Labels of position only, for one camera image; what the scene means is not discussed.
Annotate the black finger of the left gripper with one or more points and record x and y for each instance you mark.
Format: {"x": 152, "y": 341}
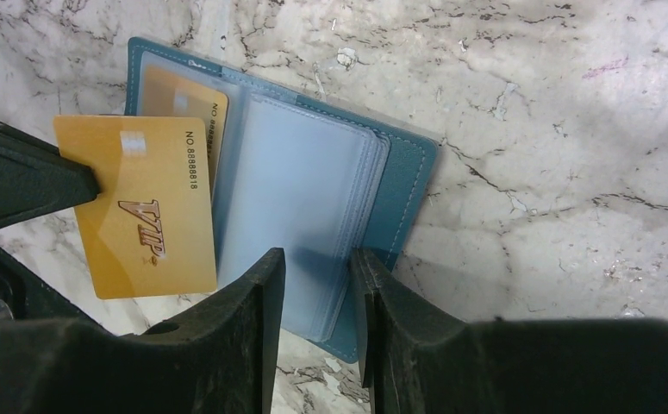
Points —
{"x": 36, "y": 180}

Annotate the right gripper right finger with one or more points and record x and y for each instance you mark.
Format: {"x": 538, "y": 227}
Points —
{"x": 415, "y": 358}

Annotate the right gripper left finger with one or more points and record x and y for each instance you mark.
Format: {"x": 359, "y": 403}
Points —
{"x": 218, "y": 356}

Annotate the gold credit card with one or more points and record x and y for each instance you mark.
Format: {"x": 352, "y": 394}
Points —
{"x": 149, "y": 232}
{"x": 165, "y": 93}

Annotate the blue card holder wallet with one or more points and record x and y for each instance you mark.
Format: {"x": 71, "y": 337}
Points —
{"x": 303, "y": 175}

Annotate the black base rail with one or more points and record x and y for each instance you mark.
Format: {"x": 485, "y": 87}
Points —
{"x": 25, "y": 296}

